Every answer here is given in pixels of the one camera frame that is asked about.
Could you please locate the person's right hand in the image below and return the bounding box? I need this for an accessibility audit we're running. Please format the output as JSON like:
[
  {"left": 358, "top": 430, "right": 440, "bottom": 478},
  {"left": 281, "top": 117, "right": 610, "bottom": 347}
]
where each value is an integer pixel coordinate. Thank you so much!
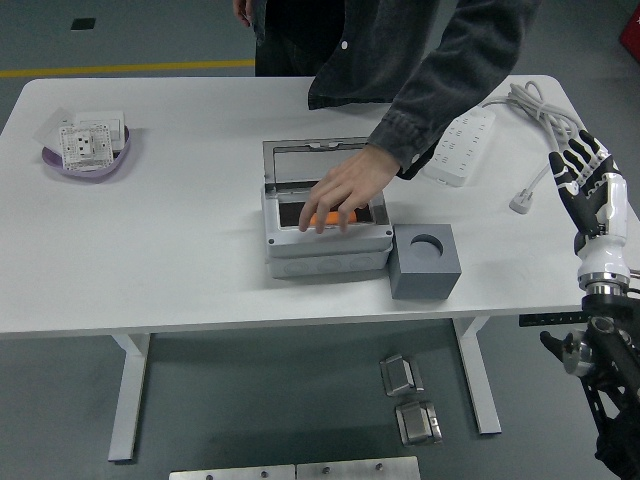
[{"left": 232, "top": 0, "right": 256, "bottom": 29}]

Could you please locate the grey power cord with plug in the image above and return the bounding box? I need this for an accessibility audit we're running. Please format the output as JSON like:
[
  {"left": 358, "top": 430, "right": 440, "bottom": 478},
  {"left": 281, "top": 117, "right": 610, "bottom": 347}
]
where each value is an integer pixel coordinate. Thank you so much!
[{"left": 477, "top": 81, "right": 584, "bottom": 215}]

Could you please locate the white table leg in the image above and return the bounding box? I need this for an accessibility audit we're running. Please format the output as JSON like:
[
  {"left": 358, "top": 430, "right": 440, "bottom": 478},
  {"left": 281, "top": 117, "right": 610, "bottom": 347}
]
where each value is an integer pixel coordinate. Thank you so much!
[
  {"left": 452, "top": 317, "right": 502, "bottom": 436},
  {"left": 108, "top": 332, "right": 152, "bottom": 462}
]

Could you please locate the grey junction box clear lid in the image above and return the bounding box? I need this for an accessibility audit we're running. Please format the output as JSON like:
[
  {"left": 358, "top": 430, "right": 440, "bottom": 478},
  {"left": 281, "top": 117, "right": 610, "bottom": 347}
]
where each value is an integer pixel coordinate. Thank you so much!
[{"left": 261, "top": 137, "right": 393, "bottom": 279}]

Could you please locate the large metal floor block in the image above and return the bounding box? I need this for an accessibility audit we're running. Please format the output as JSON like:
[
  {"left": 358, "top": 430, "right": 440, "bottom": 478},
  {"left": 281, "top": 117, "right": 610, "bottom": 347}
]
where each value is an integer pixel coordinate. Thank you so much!
[{"left": 394, "top": 398, "right": 444, "bottom": 447}]

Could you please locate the grey cube with round hole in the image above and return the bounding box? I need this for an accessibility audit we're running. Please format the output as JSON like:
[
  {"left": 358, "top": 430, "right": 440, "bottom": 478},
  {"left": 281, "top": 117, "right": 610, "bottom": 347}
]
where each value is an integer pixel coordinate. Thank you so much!
[{"left": 388, "top": 223, "right": 462, "bottom": 302}]

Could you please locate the robot right hand white black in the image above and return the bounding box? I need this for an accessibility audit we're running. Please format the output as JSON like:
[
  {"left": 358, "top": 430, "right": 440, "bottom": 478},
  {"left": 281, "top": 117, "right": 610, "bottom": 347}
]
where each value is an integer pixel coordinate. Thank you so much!
[{"left": 548, "top": 128, "right": 630, "bottom": 284}]

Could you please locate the purple bowl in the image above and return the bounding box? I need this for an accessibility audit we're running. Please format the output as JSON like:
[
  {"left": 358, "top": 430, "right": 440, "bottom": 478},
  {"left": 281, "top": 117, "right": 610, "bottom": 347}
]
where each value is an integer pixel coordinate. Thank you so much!
[{"left": 40, "top": 124, "right": 132, "bottom": 182}]

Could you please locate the white printed socket panel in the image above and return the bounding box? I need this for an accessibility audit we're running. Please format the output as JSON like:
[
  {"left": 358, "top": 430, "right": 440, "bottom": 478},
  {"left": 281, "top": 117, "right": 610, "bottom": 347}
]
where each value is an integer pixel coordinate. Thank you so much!
[{"left": 57, "top": 123, "right": 112, "bottom": 173}]

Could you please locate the orange cylinder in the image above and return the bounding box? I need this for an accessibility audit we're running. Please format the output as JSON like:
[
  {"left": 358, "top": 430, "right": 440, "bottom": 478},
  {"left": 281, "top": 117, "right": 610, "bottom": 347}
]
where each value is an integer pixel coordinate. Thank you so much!
[{"left": 308, "top": 209, "right": 359, "bottom": 227}]

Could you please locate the white switch plate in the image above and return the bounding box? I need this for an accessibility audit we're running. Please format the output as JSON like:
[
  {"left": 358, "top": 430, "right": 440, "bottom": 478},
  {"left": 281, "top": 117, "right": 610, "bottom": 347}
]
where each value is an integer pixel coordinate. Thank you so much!
[{"left": 74, "top": 110, "right": 126, "bottom": 151}]

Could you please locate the small metal floor block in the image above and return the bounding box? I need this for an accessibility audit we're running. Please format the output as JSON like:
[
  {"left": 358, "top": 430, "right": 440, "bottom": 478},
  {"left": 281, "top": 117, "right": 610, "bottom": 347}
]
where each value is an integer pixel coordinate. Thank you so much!
[{"left": 378, "top": 353, "right": 425, "bottom": 398}]

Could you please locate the red object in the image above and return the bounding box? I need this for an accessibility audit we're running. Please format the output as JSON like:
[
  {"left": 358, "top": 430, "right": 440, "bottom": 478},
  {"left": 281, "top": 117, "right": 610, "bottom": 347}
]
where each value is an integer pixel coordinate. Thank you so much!
[{"left": 618, "top": 8, "right": 640, "bottom": 52}]

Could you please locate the person's left hand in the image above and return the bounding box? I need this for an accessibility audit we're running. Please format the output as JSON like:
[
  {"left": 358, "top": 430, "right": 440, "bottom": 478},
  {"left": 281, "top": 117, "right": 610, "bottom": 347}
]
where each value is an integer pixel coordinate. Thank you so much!
[{"left": 298, "top": 143, "right": 402, "bottom": 235}]

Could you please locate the white power strip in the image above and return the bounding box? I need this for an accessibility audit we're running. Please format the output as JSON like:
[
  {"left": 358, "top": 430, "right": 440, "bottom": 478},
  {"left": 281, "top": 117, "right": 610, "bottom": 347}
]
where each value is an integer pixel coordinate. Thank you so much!
[{"left": 422, "top": 108, "right": 497, "bottom": 188}]

